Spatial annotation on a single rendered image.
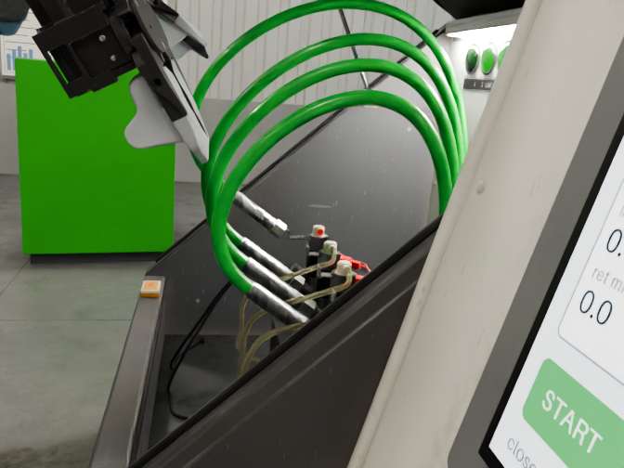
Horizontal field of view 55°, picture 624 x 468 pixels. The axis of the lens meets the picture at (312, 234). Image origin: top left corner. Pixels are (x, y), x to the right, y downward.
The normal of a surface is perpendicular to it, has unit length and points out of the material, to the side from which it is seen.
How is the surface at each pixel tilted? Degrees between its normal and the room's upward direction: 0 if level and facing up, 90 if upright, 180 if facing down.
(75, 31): 99
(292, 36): 90
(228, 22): 90
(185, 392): 0
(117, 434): 0
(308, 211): 90
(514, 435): 76
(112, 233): 90
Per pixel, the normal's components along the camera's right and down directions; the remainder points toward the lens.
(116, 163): 0.33, 0.26
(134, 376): 0.08, -0.96
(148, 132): 0.12, 0.44
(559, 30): -0.94, -0.26
